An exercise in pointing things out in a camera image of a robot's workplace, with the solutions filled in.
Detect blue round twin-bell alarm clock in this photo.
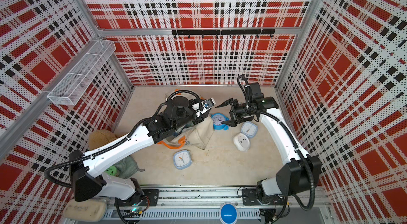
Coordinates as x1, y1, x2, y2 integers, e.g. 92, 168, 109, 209
211, 113, 229, 130

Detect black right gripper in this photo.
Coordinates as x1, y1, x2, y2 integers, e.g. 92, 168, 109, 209
216, 98, 254, 128

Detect brown teddy bear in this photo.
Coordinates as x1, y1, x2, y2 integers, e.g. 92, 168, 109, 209
88, 130, 118, 150

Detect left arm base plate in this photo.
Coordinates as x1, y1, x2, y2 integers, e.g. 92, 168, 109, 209
114, 189, 160, 207

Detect white wire mesh basket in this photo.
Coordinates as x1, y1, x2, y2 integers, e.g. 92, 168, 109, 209
47, 40, 116, 106

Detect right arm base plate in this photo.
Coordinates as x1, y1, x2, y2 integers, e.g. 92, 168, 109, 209
240, 188, 285, 206

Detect blue round button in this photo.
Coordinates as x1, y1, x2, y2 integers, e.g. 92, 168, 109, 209
218, 202, 238, 224

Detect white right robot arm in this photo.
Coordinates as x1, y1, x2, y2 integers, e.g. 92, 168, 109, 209
219, 83, 322, 211

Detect light blue square alarm clock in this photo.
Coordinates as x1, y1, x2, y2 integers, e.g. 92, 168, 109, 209
173, 150, 192, 170

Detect beige sponge block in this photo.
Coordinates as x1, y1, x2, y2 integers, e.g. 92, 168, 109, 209
63, 199, 108, 223

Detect black hook rail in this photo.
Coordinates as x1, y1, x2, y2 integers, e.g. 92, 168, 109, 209
171, 29, 276, 37

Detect white oval clock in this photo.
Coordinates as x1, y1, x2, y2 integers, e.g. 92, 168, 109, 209
233, 133, 250, 152

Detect beige canvas bag orange handles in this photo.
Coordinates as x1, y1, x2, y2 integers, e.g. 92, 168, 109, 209
153, 89, 215, 150

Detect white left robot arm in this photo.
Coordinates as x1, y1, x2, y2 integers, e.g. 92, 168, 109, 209
44, 90, 215, 206

